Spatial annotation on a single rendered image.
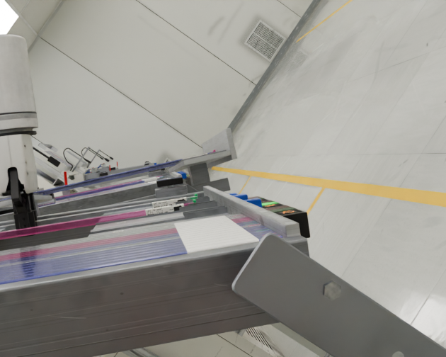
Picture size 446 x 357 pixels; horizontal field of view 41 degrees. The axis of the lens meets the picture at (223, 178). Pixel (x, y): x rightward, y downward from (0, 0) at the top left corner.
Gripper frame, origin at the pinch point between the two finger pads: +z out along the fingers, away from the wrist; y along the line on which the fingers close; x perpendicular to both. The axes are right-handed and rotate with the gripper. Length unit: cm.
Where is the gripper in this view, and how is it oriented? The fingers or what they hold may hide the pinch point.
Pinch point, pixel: (26, 223)
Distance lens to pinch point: 107.1
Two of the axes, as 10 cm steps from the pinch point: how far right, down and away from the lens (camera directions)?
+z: 1.3, 9.9, 0.5
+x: 9.8, -1.3, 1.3
